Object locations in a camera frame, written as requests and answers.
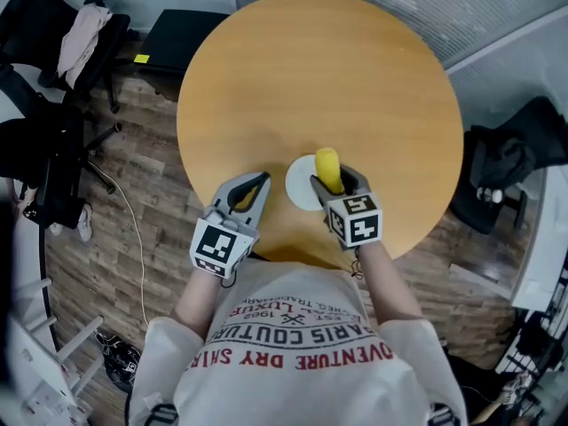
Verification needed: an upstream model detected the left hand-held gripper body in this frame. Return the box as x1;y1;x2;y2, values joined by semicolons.
189;205;260;280

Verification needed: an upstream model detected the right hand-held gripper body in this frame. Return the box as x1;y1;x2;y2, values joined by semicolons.
320;191;384;252

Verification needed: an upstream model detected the white round plate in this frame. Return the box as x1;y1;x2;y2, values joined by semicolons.
284;154;330;213

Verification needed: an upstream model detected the yellow banana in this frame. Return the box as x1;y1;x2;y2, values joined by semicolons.
314;146;346;195

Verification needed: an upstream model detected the person's left forearm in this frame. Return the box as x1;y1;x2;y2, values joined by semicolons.
171;265;224;342

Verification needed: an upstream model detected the person's right forearm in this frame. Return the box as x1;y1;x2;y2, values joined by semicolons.
356;239;424;328

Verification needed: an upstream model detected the black office chair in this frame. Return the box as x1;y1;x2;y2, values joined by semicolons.
0;0;134;115
0;64;124;196
446;96;568;236

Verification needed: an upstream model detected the person's white printed t-shirt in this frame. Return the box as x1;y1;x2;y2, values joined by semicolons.
127;257;468;426

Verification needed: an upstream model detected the black bag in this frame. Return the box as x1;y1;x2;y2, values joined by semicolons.
469;123;539;186

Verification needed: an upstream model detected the black flat case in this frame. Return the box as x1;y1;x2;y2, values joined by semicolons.
138;8;231;83

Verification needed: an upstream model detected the white desk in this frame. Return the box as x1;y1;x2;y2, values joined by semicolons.
509;165;568;311

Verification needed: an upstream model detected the pink cloth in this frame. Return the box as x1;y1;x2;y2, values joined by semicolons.
56;4;114;90

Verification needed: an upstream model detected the white rack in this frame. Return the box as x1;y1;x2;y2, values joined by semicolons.
0;276;106;426

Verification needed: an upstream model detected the black wrist cord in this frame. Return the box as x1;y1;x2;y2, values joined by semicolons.
218;267;241;289
350;246;366;282

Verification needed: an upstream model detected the white floor cable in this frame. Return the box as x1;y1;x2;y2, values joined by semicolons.
85;157;151;328

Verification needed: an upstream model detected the tangle of black cables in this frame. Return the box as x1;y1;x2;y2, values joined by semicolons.
96;331;141;393

